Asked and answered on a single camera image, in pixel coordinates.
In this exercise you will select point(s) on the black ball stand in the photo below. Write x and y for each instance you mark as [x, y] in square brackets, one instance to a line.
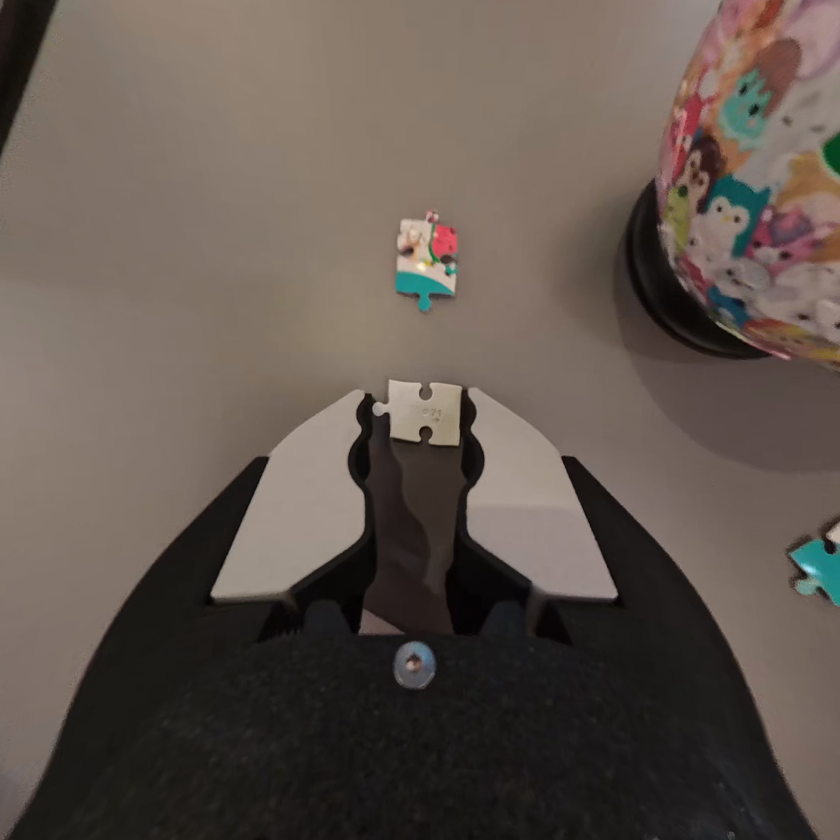
[646, 282]

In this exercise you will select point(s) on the colourful puzzle ball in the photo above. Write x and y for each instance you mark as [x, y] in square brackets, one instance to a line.
[754, 197]

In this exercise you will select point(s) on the colourful puzzle piece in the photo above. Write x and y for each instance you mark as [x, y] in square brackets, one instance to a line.
[426, 262]

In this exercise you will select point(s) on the teal and white puzzle piece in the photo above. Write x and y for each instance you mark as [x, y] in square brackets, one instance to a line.
[820, 564]

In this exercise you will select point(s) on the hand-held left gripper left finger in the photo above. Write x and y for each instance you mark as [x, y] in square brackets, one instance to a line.
[289, 525]

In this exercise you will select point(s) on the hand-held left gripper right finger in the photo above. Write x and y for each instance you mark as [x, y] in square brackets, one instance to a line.
[538, 525]

